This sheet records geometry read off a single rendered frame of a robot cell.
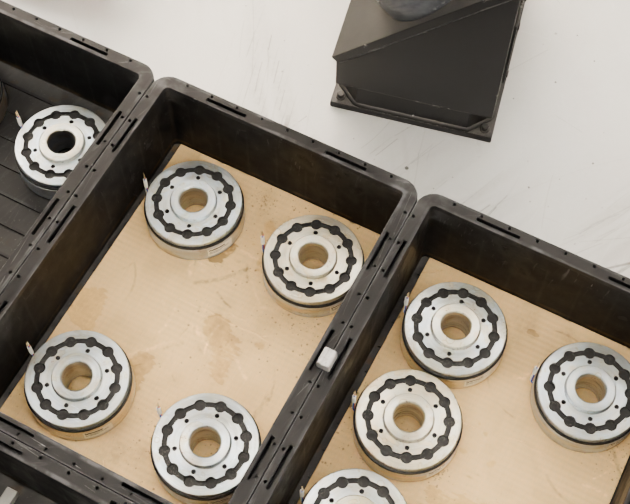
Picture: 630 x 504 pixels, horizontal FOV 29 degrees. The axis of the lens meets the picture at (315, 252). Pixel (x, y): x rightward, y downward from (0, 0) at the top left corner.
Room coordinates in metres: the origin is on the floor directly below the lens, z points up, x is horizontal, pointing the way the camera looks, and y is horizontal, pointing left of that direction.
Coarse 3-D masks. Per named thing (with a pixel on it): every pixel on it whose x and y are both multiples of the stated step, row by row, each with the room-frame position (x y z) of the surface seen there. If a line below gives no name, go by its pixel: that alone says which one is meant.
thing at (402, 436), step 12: (396, 396) 0.41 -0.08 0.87; (408, 396) 0.41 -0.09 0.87; (420, 396) 0.42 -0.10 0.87; (384, 408) 0.40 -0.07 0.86; (396, 408) 0.40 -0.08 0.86; (420, 408) 0.40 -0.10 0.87; (384, 420) 0.39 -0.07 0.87; (432, 420) 0.39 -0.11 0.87; (396, 432) 0.38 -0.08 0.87; (408, 432) 0.38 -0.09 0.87; (420, 432) 0.38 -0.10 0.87
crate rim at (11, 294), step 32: (160, 96) 0.72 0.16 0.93; (192, 96) 0.71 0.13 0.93; (128, 128) 0.67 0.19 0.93; (256, 128) 0.68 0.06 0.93; (288, 128) 0.68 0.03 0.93; (352, 160) 0.64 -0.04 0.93; (416, 192) 0.60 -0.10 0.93; (64, 224) 0.56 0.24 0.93; (32, 256) 0.53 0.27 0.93; (384, 256) 0.53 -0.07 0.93; (352, 288) 0.50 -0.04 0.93; (0, 320) 0.46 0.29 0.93; (320, 352) 0.44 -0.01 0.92; (0, 416) 0.37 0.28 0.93; (288, 416) 0.37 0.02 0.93; (32, 448) 0.34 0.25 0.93; (64, 448) 0.34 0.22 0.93; (96, 480) 0.31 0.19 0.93; (128, 480) 0.31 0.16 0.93; (256, 480) 0.31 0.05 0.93
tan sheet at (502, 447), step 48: (480, 288) 0.55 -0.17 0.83; (528, 336) 0.49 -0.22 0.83; (576, 336) 0.50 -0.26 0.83; (480, 384) 0.44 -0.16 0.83; (528, 384) 0.44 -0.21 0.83; (336, 432) 0.39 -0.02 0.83; (480, 432) 0.39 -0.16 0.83; (528, 432) 0.39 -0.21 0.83; (432, 480) 0.34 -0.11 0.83; (480, 480) 0.35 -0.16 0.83; (528, 480) 0.35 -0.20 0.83; (576, 480) 0.35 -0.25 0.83
